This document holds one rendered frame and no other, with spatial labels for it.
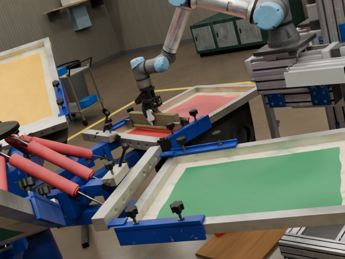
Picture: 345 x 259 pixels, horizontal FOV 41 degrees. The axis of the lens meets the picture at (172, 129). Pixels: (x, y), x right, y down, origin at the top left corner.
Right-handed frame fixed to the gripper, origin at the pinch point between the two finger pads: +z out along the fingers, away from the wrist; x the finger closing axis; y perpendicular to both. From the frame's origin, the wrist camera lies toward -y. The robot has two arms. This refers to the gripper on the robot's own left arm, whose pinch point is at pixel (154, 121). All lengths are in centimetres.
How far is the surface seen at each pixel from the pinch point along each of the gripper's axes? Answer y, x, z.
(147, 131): -6.0, -2.4, 5.3
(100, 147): 3.0, -37.1, -2.7
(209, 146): 59, -17, 1
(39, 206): 91, -102, -27
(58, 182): 34, -75, -9
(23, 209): 99, -108, -31
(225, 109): 29.3, 24.9, 2.5
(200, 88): -21, 57, 3
